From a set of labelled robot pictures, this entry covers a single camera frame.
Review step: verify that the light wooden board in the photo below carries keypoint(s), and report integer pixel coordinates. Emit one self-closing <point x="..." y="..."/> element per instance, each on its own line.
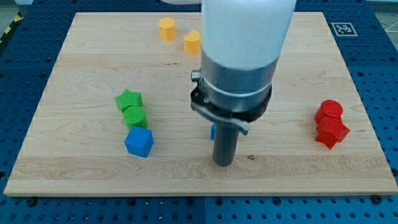
<point x="75" y="146"/>

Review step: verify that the green cylinder block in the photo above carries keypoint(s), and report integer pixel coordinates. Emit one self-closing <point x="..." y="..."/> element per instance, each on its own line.
<point x="135" y="116"/>

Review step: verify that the red cylinder block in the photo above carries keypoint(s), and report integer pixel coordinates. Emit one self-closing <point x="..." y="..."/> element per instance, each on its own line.
<point x="328" y="109"/>

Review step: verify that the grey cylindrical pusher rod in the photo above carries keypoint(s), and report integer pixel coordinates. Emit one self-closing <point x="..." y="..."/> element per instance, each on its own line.
<point x="224" y="146"/>

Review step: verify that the yellow hexagon block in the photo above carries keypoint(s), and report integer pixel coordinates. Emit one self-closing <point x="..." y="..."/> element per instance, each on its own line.
<point x="166" y="27"/>

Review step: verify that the white fiducial marker tag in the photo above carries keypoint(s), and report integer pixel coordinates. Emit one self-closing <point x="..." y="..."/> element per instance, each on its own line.
<point x="344" y="29"/>

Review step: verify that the blue cube block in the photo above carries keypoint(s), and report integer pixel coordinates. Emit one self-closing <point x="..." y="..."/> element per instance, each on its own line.
<point x="139" y="141"/>

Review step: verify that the black clamp with metal lever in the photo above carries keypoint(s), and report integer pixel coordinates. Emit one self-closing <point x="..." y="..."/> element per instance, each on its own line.
<point x="226" y="117"/>

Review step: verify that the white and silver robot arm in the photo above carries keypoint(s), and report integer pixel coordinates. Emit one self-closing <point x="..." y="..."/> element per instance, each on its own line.
<point x="241" y="41"/>

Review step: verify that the green star block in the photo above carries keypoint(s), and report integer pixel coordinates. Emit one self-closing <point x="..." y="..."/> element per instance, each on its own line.
<point x="127" y="99"/>

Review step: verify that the blue triangle block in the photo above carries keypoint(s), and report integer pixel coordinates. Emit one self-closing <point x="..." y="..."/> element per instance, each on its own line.
<point x="212" y="131"/>

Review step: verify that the red star block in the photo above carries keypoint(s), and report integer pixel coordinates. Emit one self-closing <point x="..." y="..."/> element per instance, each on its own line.
<point x="331" y="131"/>

